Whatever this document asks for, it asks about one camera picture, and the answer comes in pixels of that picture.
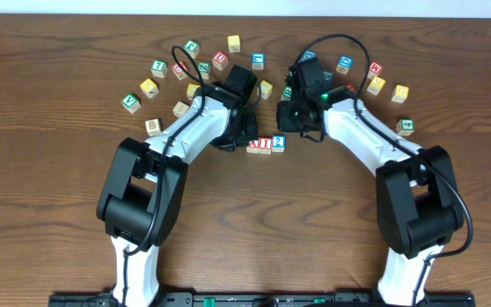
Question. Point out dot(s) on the yellow turtle block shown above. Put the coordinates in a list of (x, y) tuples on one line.
[(265, 89)]

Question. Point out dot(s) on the yellow O block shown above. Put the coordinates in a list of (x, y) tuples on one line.
[(191, 89)]

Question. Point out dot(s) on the yellow K block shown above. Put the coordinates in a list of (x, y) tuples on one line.
[(377, 83)]

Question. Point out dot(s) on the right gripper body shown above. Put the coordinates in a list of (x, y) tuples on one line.
[(291, 118)]

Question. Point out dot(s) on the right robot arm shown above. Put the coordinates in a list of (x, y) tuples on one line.
[(417, 208)]

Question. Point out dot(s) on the red M block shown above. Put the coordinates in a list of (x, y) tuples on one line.
[(374, 70)]

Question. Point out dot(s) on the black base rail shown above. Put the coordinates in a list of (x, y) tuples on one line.
[(345, 299)]

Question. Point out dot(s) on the blue 2 block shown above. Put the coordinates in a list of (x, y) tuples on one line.
[(278, 143)]

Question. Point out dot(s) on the green 4 block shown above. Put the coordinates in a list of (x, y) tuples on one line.
[(405, 127)]

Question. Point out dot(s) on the red A block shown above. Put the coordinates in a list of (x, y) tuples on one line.
[(253, 147)]

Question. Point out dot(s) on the yellow block top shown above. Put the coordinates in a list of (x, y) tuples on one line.
[(234, 44)]

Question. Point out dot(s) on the green 7 block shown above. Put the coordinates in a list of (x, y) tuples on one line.
[(159, 69)]

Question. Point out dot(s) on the blue 5 block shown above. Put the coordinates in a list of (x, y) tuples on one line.
[(328, 75)]

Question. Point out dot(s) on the yellow X block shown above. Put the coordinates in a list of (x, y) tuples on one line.
[(149, 88)]

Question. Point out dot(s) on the blue D block right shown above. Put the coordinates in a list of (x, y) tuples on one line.
[(344, 64)]

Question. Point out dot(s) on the green R block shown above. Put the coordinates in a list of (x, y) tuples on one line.
[(286, 94)]

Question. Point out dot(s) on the yellow G block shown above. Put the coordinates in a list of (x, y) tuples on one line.
[(400, 93)]

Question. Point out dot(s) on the blue 1 block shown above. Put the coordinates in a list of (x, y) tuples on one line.
[(257, 61)]

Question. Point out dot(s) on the green Z block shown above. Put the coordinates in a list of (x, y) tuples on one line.
[(204, 69)]

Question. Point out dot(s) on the red U block right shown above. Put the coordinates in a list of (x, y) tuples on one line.
[(352, 88)]

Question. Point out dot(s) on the plain I wooden block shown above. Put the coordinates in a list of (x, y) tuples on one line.
[(180, 109)]

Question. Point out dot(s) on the red I block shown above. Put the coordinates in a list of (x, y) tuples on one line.
[(265, 145)]

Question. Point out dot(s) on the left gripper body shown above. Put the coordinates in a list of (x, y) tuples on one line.
[(245, 130)]

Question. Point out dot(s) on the green V block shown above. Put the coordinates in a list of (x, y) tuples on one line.
[(131, 103)]

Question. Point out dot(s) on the green J block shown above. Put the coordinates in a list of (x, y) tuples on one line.
[(192, 47)]

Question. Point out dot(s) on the red u block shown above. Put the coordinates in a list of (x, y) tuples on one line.
[(220, 60), (352, 88)]

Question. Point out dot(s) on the blue D block left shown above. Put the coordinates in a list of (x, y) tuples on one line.
[(308, 54)]

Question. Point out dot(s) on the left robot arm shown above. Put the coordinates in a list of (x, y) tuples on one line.
[(142, 195)]

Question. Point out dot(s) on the red E block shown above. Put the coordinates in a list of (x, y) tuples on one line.
[(180, 69)]

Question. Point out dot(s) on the blue d block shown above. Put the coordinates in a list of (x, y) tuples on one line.
[(344, 64), (308, 54)]

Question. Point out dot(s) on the red U block left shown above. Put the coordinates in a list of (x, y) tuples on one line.
[(220, 60)]

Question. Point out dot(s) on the pineapple K wooden block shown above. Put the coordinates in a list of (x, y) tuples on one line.
[(153, 127)]

